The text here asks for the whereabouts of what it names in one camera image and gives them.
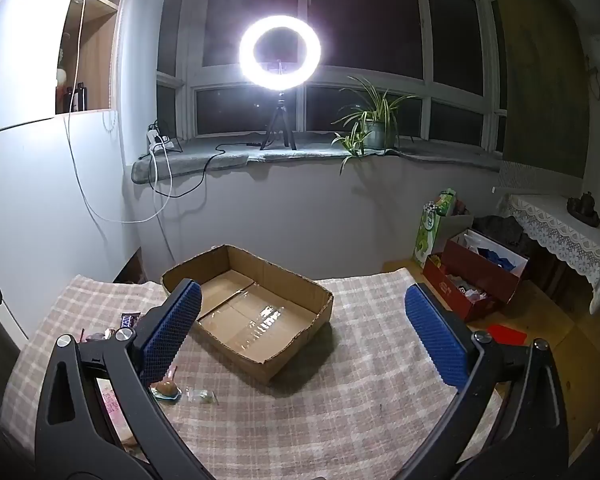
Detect white cable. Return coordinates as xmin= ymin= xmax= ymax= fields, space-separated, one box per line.
xmin=62 ymin=0 xmax=173 ymax=225

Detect red storage box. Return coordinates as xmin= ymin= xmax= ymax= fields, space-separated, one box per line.
xmin=440 ymin=229 xmax=531 ymax=305

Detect white power strip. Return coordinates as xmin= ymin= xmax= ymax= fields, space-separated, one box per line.
xmin=146 ymin=129 xmax=177 ymax=154

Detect pink printed bread packet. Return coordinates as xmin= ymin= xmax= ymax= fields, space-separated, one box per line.
xmin=96 ymin=379 xmax=142 ymax=453

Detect black tripod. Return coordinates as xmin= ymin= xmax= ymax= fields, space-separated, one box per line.
xmin=259 ymin=87 xmax=299 ymax=152

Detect red open box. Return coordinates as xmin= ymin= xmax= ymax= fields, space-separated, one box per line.
xmin=422 ymin=254 xmax=507 ymax=324

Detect potted spider plant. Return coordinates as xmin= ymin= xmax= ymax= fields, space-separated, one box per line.
xmin=330 ymin=76 xmax=422 ymax=176

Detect wooden wall shelf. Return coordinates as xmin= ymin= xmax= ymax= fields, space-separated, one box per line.
xmin=55 ymin=0 xmax=132 ymax=114

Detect brown curtain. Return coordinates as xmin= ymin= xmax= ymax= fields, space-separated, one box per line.
xmin=487 ymin=0 xmax=592 ymax=173

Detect white ring light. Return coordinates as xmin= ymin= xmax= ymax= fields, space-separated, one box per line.
xmin=238 ymin=14 xmax=324 ymax=89

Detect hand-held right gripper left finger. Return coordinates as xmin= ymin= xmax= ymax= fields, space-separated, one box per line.
xmin=35 ymin=279 xmax=203 ymax=480

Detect black cable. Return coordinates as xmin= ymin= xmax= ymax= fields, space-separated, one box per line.
xmin=152 ymin=141 xmax=261 ymax=200

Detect pink plaid blanket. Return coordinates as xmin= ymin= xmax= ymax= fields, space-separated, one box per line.
xmin=0 ymin=267 xmax=511 ymax=480

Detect clear packet green candy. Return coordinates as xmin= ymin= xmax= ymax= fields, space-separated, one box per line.
xmin=187 ymin=388 xmax=219 ymax=406

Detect red envelope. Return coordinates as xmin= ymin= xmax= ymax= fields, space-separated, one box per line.
xmin=485 ymin=323 xmax=530 ymax=347

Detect green carton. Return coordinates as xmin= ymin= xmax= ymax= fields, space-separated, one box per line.
xmin=412 ymin=188 xmax=459 ymax=269

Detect dark teapot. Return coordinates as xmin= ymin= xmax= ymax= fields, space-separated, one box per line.
xmin=566 ymin=190 xmax=600 ymax=229

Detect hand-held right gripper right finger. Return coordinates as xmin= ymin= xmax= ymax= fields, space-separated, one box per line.
xmin=404 ymin=282 xmax=568 ymax=480

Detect white lace tablecloth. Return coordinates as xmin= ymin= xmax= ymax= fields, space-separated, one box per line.
xmin=499 ymin=192 xmax=600 ymax=316

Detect white framed window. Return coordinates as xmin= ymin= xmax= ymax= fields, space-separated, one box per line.
xmin=156 ymin=0 xmax=509 ymax=155

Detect grey windowsill mat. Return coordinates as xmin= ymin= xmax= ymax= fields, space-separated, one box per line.
xmin=131 ymin=131 xmax=504 ymax=187

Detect dark cloth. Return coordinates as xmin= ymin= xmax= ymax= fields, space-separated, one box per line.
xmin=472 ymin=215 xmax=527 ymax=252

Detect dark bottles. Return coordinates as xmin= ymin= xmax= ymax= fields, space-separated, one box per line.
xmin=65 ymin=81 xmax=89 ymax=112

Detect cardboard box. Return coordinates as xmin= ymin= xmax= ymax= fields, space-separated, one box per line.
xmin=160 ymin=244 xmax=335 ymax=385

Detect brown candy teal wrapper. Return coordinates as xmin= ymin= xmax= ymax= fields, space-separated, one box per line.
xmin=149 ymin=367 xmax=182 ymax=402

